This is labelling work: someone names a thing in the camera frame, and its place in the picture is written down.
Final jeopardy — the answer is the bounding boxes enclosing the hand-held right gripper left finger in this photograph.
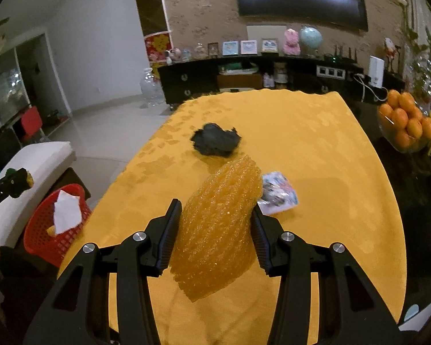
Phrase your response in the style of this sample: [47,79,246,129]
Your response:
[22,198,183,345]

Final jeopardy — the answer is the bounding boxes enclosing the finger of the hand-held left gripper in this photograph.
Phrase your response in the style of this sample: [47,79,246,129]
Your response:
[2,168,29,199]

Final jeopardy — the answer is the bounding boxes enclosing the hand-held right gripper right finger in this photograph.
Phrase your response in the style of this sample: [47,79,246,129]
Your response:
[251,208,400,345]

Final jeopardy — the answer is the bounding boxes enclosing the yellow foam net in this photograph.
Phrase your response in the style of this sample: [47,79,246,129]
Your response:
[170,154,263,303]

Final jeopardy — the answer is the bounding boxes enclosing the red plastic basket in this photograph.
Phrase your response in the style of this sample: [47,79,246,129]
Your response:
[23,183,93,269]

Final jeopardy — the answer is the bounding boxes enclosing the white paper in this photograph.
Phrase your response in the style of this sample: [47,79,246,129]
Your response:
[53,190,84,235]

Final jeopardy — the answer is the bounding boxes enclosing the white sofa seat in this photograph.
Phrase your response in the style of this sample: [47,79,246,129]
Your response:
[0,141,77,248]

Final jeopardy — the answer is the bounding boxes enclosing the black chair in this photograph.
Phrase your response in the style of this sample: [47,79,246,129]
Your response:
[0,129,23,174]

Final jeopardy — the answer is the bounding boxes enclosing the colourful printed packet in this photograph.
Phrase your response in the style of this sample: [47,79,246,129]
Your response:
[257,172,299,216]

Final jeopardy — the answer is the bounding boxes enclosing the glass display cabinet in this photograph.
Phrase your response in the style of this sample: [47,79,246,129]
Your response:
[0,41,24,130]

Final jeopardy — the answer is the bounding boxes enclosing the yellow tablecloth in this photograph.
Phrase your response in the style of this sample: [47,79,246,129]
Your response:
[57,90,407,345]

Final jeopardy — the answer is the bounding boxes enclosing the dark grey crumpled bag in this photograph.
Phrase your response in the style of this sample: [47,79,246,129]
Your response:
[191,122,242,158]

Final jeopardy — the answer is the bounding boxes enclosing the clear plastic water jug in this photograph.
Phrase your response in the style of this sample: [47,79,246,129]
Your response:
[140,68,165,108]

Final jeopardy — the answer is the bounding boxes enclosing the wooden drawer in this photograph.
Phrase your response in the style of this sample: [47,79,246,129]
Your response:
[217,74,263,91]

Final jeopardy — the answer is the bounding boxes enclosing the black television cabinet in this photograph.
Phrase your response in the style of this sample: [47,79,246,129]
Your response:
[157,54,405,110]

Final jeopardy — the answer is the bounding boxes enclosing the stacked jars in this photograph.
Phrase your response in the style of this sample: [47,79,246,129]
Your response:
[274,62,288,89]

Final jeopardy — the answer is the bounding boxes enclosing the glass fruit bowl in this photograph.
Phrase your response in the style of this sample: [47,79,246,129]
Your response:
[376,104,431,152]

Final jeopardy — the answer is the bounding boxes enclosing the green items in cabinet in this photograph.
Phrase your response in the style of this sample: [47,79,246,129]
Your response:
[218,62,258,73]

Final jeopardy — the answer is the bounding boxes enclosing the white socket strip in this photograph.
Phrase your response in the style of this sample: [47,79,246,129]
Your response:
[315,65,346,79]

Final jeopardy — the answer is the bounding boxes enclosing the pile of oranges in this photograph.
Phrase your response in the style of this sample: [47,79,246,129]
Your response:
[379,89,431,148]

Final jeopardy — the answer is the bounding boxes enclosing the red floral poster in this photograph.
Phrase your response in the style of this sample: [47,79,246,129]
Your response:
[144,32,174,77]

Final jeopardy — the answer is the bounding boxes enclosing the black router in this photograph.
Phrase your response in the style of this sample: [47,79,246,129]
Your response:
[324,46,358,64]

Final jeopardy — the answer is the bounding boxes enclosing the pink plush toy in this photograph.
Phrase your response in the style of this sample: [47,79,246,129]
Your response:
[284,29,301,55]

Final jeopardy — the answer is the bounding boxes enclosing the white upright device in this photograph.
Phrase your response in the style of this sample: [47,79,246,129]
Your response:
[368,56,386,88]

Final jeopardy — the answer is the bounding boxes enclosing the pale blue globe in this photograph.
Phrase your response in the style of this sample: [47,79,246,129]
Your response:
[300,26,323,58]

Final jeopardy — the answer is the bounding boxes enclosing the white board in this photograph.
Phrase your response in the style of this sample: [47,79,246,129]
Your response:
[246,25,286,43]

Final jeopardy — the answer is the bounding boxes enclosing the red and white figurine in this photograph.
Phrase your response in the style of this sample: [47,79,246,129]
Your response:
[384,37,400,59]

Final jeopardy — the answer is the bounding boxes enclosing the artificial pink roses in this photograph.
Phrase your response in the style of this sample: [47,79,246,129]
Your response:
[391,0,431,101]

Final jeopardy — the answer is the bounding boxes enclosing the beige curtain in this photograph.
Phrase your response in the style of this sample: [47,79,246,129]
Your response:
[404,0,431,90]

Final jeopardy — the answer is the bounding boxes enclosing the white cable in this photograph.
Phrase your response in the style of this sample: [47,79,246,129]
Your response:
[352,74,388,103]

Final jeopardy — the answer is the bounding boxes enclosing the black wall television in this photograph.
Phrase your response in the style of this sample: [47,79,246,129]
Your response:
[232,0,369,32]

